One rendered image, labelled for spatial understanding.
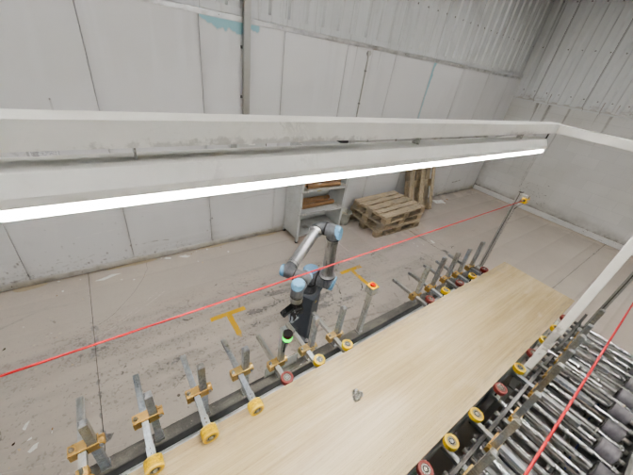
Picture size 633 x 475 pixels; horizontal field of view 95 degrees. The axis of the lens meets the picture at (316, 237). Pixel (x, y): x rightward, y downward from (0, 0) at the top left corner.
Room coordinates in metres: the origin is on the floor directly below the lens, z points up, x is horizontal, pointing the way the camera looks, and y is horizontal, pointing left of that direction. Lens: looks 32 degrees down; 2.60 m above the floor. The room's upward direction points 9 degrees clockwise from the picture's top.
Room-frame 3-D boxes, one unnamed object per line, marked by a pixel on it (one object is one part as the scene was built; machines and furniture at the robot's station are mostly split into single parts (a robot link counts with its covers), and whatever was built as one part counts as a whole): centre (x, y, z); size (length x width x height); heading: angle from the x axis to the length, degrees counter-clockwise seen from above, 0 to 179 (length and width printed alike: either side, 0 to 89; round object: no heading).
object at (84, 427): (0.57, 0.87, 0.90); 0.03 x 0.03 x 0.48; 40
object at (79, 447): (0.55, 0.89, 0.95); 0.13 x 0.06 x 0.05; 130
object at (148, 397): (0.73, 0.68, 0.89); 0.03 x 0.03 x 0.48; 40
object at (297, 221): (4.40, 0.12, 0.78); 0.90 x 0.45 x 1.55; 130
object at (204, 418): (0.87, 0.53, 0.95); 0.50 x 0.04 x 0.04; 40
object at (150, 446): (0.71, 0.72, 0.95); 0.50 x 0.04 x 0.04; 40
